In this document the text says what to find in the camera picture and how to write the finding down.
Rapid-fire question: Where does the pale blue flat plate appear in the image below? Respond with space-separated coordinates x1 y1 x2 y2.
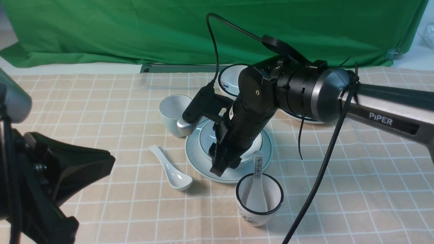
185 119 274 184

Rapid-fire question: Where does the pale blue shallow bowl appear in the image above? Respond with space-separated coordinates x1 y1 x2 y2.
199 119 264 165

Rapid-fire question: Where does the white spoon with characters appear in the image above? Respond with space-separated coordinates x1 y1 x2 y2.
245 151 267 212

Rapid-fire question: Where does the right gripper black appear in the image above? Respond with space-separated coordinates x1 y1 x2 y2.
208 99 276 177

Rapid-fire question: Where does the plain white ceramic spoon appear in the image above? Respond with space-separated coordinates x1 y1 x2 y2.
149 145 193 191

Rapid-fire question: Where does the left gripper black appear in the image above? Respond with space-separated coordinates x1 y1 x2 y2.
14 131 115 244

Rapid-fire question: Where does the pale blue ceramic cup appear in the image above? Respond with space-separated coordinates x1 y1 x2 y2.
159 95 192 138

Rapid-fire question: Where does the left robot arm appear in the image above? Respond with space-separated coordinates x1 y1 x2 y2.
0 70 115 244

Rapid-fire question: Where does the grey metal backdrop rail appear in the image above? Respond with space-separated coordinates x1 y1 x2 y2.
139 63 216 74

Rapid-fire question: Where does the green backdrop cloth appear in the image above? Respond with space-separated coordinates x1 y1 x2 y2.
1 0 428 68

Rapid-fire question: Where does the black-rimmed illustrated cup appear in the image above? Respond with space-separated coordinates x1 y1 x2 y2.
235 173 284 227

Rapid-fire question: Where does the illustrated black-rimmed plate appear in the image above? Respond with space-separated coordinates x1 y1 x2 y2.
283 110 324 124

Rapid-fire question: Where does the small black-rimmed white bowl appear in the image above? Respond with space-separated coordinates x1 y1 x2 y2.
218 64 248 100

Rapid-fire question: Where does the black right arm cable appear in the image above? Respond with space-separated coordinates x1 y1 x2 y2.
206 13 360 244

